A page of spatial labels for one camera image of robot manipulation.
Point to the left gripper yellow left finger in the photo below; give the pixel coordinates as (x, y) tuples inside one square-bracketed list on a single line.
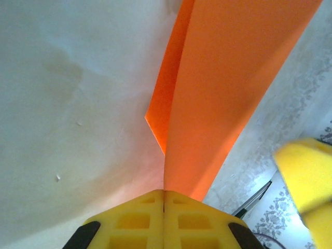
[(129, 228)]

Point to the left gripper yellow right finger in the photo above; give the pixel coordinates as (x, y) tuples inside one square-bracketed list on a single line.
[(197, 228)]

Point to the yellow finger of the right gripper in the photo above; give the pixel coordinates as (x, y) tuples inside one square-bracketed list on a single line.
[(311, 181)]

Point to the orange paper sheet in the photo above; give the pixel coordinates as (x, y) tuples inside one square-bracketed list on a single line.
[(220, 90)]

